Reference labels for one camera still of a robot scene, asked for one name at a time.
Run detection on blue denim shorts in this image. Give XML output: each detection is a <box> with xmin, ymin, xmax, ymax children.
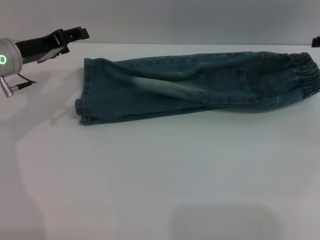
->
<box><xmin>74</xmin><ymin>50</ymin><xmax>320</xmax><ymax>126</ymax></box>

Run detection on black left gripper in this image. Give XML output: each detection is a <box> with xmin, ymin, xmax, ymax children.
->
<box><xmin>14</xmin><ymin>25</ymin><xmax>91</xmax><ymax>63</ymax></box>

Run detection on arm cable with silver connector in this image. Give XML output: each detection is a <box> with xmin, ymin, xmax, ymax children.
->
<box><xmin>0</xmin><ymin>72</ymin><xmax>38</xmax><ymax>98</ymax></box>

